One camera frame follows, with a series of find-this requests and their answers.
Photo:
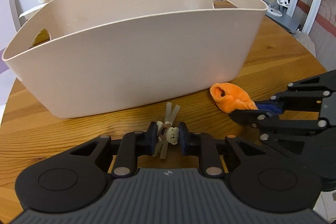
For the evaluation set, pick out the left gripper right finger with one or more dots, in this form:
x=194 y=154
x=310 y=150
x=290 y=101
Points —
x=202 y=146

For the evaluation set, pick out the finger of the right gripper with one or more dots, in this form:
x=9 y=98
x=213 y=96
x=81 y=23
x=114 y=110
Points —
x=267 y=105
x=262 y=118

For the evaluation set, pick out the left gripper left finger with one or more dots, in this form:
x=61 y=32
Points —
x=132 y=146

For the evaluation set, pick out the orange plush cloth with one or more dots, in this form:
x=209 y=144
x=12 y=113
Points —
x=229 y=97

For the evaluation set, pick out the grey flat device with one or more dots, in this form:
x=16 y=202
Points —
x=287 y=22

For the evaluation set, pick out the beige plastic storage basket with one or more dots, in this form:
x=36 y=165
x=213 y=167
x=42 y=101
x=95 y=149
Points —
x=87 y=57

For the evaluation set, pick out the white phone stand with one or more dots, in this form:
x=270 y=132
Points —
x=276 y=9

